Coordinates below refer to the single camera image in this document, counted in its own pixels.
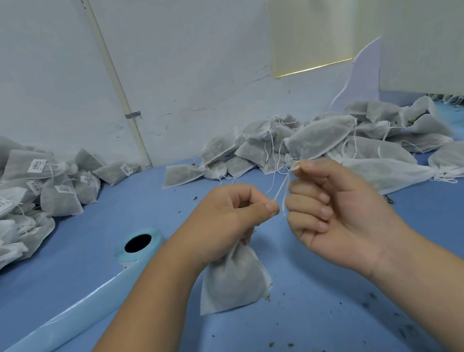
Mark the person's right hand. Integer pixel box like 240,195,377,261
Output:
277,146,420,288

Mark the person's left hand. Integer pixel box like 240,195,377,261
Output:
164,178,289,277

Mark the white sachet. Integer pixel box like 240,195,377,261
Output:
181,162,323,317

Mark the pile of unlabelled herb bags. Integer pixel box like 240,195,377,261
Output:
154,86,464,227

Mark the blue label roll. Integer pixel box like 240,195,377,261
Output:
0,225,183,352

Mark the pile of labelled herb bags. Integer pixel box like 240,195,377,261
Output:
0,116,159,304

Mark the person's right forearm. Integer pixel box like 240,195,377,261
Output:
365,223,464,352

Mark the person's left forearm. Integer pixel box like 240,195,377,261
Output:
34,243,215,352

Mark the white curved board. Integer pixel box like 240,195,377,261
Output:
321,37,392,114

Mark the large beige panel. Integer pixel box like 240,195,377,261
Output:
366,0,464,116

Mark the white wall pipe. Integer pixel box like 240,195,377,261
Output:
76,0,155,176

